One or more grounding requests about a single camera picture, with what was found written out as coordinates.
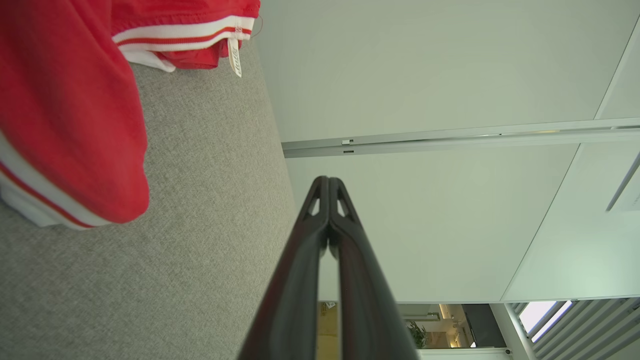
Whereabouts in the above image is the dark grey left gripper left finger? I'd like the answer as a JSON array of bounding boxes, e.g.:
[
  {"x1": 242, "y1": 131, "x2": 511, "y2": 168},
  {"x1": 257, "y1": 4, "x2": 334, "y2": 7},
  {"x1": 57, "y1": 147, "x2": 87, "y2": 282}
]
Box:
[{"x1": 237, "y1": 175, "x2": 331, "y2": 360}]

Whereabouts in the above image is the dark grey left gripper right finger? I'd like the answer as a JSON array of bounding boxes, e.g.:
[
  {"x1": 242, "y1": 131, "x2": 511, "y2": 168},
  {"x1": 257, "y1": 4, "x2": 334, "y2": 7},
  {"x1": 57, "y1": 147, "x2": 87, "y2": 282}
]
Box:
[{"x1": 329, "y1": 176, "x2": 421, "y2": 360}]

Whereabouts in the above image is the red Bulls basketball jersey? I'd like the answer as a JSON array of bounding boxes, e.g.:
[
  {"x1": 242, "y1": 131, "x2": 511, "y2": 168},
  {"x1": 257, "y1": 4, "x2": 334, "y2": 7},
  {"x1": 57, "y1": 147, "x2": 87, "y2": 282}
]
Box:
[{"x1": 0, "y1": 0, "x2": 262, "y2": 230}]

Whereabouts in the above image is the green potted plant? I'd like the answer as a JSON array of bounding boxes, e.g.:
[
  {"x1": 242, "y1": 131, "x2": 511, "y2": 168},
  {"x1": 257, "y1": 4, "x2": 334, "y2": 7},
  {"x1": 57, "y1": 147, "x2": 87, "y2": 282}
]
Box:
[{"x1": 406, "y1": 320, "x2": 429, "y2": 349}]

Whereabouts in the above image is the grey slatted window louvre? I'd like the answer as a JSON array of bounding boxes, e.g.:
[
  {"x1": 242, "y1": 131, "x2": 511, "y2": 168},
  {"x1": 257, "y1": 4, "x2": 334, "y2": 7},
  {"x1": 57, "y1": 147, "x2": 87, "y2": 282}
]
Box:
[{"x1": 507, "y1": 297, "x2": 640, "y2": 360}]

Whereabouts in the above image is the dark wall screen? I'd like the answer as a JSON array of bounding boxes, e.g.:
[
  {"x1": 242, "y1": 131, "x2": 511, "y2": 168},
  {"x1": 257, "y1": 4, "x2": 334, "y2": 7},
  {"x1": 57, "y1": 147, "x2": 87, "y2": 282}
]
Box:
[{"x1": 461, "y1": 303, "x2": 507, "y2": 349}]

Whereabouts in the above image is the grey aluminium partition post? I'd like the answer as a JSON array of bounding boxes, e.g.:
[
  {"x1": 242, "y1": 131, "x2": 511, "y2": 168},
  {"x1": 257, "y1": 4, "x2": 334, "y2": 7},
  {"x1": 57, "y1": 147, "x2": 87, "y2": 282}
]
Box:
[{"x1": 281, "y1": 117, "x2": 640, "y2": 159}]

